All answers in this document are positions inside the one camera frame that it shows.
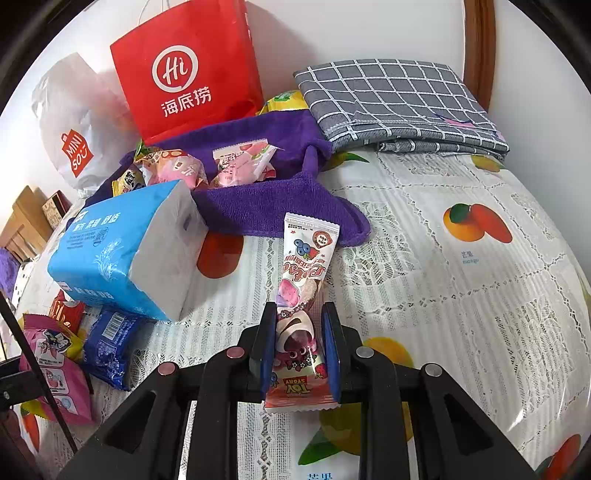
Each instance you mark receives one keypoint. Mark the purple plush toy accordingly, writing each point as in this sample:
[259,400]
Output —
[5,267]

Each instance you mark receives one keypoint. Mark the white pink fruit snack packet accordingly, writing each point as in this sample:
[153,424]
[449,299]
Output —
[240,161]

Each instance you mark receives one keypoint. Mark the red snack packet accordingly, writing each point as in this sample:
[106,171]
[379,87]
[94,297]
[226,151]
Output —
[64,314]

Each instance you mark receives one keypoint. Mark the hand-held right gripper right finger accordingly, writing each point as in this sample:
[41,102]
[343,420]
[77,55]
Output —
[330,353]

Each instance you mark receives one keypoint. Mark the brown patterned box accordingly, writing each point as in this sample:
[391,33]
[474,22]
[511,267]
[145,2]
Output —
[55,207]

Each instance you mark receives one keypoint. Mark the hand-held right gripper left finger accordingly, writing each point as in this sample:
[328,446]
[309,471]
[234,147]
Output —
[268,344]

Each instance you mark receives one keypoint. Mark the grey checked folded cloth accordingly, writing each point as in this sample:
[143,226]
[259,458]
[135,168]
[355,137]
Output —
[392,101]

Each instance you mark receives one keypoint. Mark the pink cartoon snack packet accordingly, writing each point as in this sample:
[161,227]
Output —
[55,378]

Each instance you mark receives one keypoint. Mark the long white pink snack packet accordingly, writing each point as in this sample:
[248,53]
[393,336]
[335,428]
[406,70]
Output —
[304,258]

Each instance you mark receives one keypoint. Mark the yellow green snack packet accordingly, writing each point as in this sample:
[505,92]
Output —
[281,102]

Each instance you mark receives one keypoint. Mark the purple towel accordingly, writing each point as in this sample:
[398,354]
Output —
[277,207]

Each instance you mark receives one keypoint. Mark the pink puffed snack bag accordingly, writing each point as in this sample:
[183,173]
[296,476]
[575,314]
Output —
[171,170]

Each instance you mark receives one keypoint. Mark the small yellow black snack packet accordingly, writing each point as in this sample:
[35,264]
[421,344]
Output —
[129,182]

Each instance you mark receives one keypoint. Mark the black tripod stand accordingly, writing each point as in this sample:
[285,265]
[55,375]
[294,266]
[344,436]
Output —
[23,383]

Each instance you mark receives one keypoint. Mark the white plastic shopping bag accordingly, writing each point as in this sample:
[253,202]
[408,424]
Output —
[55,115]

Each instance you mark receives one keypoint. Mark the blue tissue pack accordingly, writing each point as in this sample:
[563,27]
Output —
[101,258]

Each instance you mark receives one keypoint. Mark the blue cookie packet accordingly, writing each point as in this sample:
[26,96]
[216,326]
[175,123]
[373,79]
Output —
[111,346]

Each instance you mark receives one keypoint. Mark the wooden door frame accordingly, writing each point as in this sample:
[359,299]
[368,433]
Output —
[480,46]

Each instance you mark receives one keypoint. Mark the red paper bag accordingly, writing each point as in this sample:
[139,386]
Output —
[138,92]

